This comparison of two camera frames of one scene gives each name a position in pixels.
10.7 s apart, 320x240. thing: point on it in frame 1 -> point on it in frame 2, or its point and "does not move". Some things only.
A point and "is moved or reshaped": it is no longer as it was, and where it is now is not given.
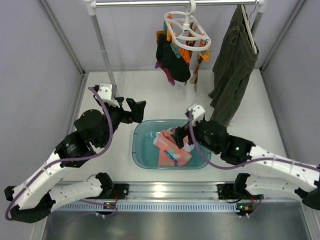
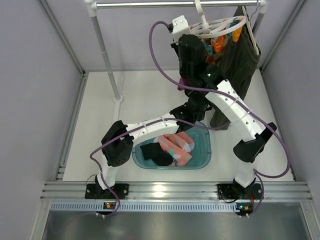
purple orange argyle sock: [159, 64] -> [182, 81]
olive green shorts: [237, 54] does not move
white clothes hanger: [248, 27] does not move
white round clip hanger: [186, 31] is moved or reshaped
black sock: [164, 53] -> [154, 152]
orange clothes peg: [205, 56] is moved or reshaped
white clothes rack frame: [92, 5] does not move
